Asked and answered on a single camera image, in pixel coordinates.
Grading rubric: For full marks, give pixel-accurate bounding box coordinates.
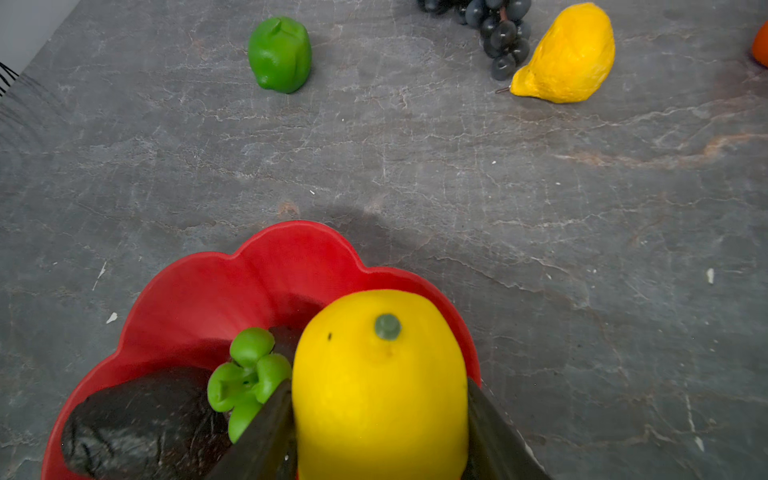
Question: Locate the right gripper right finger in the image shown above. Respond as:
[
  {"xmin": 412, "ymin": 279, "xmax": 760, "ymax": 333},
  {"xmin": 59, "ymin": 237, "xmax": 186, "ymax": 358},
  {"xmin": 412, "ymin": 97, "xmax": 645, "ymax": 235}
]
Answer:
[{"xmin": 462, "ymin": 379, "xmax": 549, "ymax": 480}]

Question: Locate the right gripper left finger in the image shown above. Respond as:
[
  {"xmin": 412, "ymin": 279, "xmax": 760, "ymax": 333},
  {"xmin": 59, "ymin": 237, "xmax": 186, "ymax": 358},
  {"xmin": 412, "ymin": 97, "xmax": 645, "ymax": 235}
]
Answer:
[{"xmin": 205, "ymin": 380, "xmax": 297, "ymax": 480}]

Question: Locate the dark avocado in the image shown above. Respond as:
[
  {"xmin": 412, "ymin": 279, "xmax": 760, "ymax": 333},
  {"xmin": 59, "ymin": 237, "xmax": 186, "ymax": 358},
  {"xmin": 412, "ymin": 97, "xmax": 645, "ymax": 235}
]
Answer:
[{"xmin": 61, "ymin": 367, "xmax": 232, "ymax": 479}]

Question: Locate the yellow lemon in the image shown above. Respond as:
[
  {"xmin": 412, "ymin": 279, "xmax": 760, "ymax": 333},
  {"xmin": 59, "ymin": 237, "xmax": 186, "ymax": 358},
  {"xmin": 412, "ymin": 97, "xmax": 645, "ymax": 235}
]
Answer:
[{"xmin": 292, "ymin": 290, "xmax": 469, "ymax": 479}]

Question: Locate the red flower-shaped fruit bowl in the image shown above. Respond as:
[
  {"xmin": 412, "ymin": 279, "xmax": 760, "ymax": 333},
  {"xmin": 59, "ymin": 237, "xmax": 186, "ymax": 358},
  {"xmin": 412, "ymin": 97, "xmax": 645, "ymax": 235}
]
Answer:
[{"xmin": 41, "ymin": 221, "xmax": 482, "ymax": 479}]

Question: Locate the green lime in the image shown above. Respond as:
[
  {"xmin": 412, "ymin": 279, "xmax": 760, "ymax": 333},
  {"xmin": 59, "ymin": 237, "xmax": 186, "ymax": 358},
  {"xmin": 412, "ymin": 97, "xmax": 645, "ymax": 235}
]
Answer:
[{"xmin": 248, "ymin": 16, "xmax": 312, "ymax": 94}]

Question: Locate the small yellow pear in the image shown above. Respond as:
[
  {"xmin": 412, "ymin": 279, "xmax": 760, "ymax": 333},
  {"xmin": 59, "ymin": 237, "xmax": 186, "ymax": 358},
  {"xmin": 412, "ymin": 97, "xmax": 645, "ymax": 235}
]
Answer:
[{"xmin": 509, "ymin": 2, "xmax": 616, "ymax": 104}]

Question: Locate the dark grape bunch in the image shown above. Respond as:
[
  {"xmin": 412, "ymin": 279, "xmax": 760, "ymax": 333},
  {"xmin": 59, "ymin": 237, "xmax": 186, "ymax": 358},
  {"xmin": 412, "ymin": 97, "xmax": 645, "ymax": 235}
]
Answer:
[{"xmin": 416, "ymin": 0, "xmax": 532, "ymax": 81}]

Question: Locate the orange cherry tomato lower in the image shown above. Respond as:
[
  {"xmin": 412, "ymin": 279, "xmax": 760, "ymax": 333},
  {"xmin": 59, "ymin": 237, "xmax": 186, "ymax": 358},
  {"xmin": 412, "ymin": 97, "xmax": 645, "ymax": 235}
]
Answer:
[{"xmin": 751, "ymin": 22, "xmax": 768, "ymax": 67}]

